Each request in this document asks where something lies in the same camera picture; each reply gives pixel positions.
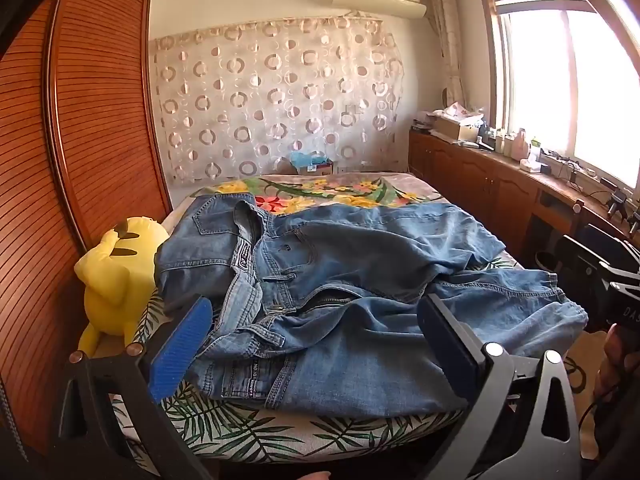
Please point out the blue denim pants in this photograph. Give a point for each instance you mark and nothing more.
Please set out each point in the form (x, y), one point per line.
(325, 270)

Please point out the white tissue box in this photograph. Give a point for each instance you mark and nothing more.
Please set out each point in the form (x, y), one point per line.
(531, 166)

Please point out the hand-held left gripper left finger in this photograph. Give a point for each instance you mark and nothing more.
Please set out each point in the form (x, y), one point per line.
(180, 345)

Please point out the circle patterned curtain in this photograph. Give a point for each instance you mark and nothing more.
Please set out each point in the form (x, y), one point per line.
(260, 100)

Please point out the black waste bin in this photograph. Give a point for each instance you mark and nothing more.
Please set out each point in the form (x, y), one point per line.
(545, 261)

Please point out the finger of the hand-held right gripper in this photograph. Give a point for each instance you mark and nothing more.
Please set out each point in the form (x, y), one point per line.
(612, 245)
(590, 257)

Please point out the green capped bottle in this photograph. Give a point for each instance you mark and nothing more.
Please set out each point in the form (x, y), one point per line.
(536, 149)

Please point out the person's left hand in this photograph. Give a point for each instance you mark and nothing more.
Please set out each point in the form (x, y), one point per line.
(315, 476)

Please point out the open cardboard box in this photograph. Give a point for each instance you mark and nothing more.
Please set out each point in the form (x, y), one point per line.
(452, 129)

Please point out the white plastic bottle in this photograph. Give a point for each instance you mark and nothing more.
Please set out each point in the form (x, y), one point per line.
(521, 144)

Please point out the wooden slatted wardrobe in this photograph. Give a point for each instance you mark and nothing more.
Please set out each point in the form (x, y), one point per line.
(75, 135)

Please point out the leaf print bedsheet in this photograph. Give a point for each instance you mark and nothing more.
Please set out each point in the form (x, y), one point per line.
(260, 435)

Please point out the floral blanket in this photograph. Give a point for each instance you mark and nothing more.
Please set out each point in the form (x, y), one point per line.
(320, 192)

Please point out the beige window curtain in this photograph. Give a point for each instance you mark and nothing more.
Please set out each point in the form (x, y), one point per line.
(447, 35)

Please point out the long wooden cabinet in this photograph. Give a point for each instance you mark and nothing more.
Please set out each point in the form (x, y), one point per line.
(475, 175)

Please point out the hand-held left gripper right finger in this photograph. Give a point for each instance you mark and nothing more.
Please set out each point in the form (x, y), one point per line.
(440, 332)

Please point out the yellow plush toy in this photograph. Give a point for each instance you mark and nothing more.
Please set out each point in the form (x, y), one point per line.
(115, 280)

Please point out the cardboard box with blue bag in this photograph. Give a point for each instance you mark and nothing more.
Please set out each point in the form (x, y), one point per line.
(310, 164)

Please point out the person's right hand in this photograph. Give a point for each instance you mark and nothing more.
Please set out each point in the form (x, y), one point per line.
(609, 360)

